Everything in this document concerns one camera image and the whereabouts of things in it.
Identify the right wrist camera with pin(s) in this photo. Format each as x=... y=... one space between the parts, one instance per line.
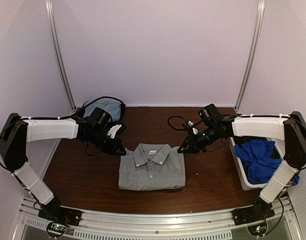
x=190 y=128

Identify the right aluminium frame post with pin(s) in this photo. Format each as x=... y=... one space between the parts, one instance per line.
x=257 y=29

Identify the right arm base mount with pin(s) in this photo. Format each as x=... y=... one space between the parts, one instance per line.
x=253 y=213

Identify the left aluminium frame post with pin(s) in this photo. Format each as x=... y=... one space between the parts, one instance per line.
x=58 y=53

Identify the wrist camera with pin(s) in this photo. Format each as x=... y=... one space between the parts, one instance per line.
x=116 y=130
x=190 y=128

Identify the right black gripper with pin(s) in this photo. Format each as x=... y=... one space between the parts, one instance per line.
x=192 y=141

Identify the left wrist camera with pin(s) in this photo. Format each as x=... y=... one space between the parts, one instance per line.
x=116 y=130

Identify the white laundry basket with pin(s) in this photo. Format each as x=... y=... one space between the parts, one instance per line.
x=240 y=172

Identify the aluminium frame post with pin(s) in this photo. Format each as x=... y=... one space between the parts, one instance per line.
x=257 y=29
x=58 y=53

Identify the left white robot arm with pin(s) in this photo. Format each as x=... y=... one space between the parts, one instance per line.
x=19 y=132

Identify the black garment in basket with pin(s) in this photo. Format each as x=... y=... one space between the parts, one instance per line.
x=258 y=152

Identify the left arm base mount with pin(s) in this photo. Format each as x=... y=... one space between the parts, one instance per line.
x=59 y=214

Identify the blue garment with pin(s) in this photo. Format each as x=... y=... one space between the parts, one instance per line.
x=257 y=174

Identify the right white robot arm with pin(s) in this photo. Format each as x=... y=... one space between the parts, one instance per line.
x=288 y=132

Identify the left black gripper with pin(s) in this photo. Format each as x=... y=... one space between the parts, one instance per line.
x=112 y=150

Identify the grey polo shirt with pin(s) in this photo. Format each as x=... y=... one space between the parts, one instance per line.
x=152 y=167

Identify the folded black garment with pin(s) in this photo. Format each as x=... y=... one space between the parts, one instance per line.
x=115 y=109

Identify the front aluminium rail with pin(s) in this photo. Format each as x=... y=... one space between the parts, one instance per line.
x=210 y=225

